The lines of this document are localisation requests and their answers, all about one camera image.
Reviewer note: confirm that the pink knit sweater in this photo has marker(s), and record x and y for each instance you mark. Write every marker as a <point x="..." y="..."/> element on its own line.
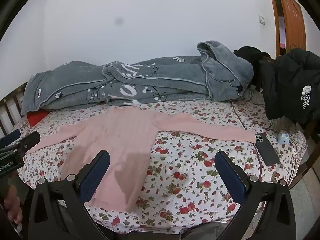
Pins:
<point x="112" y="140"/>

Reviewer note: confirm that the wooden slatted headboard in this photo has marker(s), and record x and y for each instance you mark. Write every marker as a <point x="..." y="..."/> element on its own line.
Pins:
<point x="10" y="110"/>

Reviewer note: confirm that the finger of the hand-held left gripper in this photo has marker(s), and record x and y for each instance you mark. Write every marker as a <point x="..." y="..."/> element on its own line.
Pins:
<point x="11" y="136"/>
<point x="28" y="141"/>

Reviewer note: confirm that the black puffer jacket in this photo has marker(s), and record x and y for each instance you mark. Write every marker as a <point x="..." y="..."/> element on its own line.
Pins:
<point x="287" y="85"/>

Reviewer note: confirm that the black smartphone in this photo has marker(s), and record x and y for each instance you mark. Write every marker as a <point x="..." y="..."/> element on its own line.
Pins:
<point x="266" y="150"/>

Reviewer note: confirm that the person's left hand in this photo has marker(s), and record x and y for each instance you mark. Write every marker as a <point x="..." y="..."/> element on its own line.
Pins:
<point x="13" y="205"/>

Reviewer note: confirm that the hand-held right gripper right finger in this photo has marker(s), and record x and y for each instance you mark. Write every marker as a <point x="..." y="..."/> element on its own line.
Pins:
<point x="230" y="177"/>

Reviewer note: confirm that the dark clothing pile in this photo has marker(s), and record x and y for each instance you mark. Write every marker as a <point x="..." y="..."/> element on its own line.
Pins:
<point x="250" y="55"/>

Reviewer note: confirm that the small white blue toy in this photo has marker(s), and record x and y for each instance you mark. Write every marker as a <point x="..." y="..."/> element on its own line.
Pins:
<point x="283" y="137"/>

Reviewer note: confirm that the floral bed sheet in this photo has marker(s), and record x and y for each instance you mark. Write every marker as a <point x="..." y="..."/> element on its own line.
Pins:
<point x="200" y="180"/>

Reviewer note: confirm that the red pillow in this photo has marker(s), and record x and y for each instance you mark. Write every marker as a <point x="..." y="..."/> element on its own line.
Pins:
<point x="36" y="118"/>

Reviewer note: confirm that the wooden door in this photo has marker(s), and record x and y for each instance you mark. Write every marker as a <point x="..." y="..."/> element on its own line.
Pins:
<point x="291" y="17"/>

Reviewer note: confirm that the white wall switch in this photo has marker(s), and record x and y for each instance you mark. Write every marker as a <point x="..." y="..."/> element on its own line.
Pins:
<point x="261" y="19"/>

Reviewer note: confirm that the grey floral blanket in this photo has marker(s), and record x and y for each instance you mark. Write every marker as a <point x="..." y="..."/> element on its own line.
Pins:
<point x="150" y="80"/>

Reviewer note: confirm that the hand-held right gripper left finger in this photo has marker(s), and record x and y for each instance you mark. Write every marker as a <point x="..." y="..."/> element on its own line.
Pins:
<point x="95" y="173"/>

